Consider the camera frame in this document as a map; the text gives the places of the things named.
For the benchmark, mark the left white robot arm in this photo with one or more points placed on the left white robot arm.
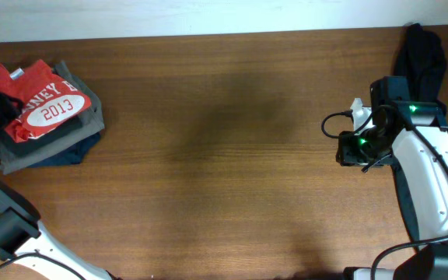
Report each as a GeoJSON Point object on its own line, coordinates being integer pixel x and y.
{"type": "Point", "coordinates": [24, 240]}

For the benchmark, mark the orange printed t-shirt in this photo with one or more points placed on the orange printed t-shirt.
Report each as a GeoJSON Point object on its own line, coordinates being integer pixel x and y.
{"type": "Point", "coordinates": [48, 100]}

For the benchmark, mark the black garment on table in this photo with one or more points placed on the black garment on table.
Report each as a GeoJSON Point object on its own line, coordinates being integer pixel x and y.
{"type": "Point", "coordinates": [422, 61]}

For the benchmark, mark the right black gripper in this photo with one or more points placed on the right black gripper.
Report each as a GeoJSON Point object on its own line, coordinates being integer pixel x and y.
{"type": "Point", "coordinates": [348, 156]}

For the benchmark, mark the folded navy blue shirt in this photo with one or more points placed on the folded navy blue shirt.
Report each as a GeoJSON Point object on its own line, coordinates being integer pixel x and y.
{"type": "Point", "coordinates": [71, 156]}

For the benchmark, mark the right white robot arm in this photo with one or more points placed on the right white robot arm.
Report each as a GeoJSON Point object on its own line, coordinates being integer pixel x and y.
{"type": "Point", "coordinates": [397, 129]}

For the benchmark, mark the folded light grey shirt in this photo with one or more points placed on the folded light grey shirt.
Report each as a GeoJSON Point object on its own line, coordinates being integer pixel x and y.
{"type": "Point", "coordinates": [92, 123]}

